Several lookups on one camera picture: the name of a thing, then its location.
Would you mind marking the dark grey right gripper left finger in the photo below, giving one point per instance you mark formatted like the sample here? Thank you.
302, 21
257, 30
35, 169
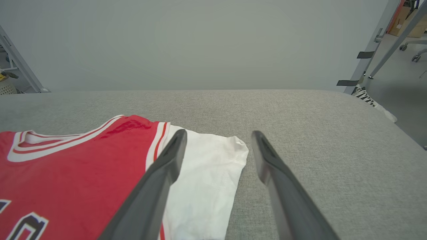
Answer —
156, 186

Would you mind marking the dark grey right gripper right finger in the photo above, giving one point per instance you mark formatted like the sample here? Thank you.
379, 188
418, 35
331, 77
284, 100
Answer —
287, 200

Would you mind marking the red and white jersey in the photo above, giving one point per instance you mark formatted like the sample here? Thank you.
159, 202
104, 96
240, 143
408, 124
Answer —
66, 186

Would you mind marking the zebra striped cloth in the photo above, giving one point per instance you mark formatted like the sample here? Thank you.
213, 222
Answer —
365, 96

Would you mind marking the white partition panel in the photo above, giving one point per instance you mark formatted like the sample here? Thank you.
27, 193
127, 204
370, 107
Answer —
200, 43

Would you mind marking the white woven laundry basket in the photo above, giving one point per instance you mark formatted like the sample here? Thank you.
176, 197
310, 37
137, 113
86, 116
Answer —
6, 89

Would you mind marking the grey metal leg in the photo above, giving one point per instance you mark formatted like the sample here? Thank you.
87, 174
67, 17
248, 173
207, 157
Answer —
394, 46

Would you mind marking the yellow toy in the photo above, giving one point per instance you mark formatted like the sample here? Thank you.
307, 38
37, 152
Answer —
2, 77

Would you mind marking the grey chair caster base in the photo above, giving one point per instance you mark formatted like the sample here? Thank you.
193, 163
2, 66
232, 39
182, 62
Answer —
415, 58

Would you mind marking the brown cardboard box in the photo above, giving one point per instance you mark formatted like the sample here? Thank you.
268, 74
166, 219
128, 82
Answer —
398, 25

